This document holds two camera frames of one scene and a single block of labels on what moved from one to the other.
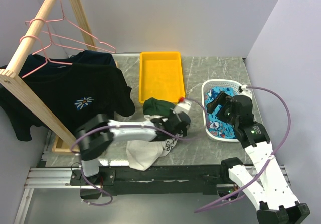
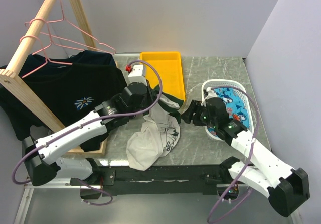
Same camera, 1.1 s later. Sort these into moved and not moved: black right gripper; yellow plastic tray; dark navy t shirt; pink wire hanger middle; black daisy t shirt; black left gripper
Moved: black right gripper; black left gripper
Not moved: black daisy t shirt; pink wire hanger middle; dark navy t shirt; yellow plastic tray
